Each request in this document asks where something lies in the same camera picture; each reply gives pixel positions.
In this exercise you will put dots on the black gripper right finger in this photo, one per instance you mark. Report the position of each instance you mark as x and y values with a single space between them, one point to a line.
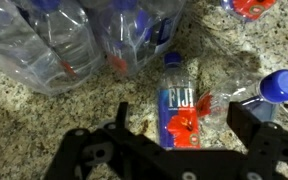
267 146

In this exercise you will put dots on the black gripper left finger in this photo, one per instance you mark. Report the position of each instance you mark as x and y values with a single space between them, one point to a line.
84 150

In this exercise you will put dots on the plastic-wrapped water bottle pack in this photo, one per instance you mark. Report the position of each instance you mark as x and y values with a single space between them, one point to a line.
50 43

